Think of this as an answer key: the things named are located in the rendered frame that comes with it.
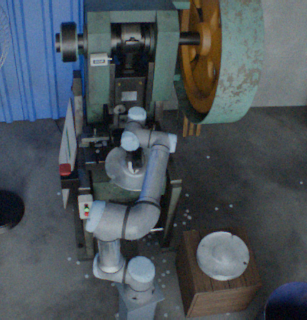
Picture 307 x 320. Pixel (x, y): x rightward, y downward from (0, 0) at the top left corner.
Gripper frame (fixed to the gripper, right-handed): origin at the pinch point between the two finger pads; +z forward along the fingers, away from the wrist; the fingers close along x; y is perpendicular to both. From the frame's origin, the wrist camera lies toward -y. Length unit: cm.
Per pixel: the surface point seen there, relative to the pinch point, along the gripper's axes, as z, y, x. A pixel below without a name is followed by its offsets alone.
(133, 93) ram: -28.1, 24.4, -2.2
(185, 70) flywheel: -27, 46, -33
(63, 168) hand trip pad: 3.4, 9.4, 34.0
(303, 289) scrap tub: 38, -59, -82
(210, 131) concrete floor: 80, 115, -89
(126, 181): 2.1, -3.1, 4.3
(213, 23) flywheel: -65, 27, -37
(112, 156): 0.1, 12.3, 9.0
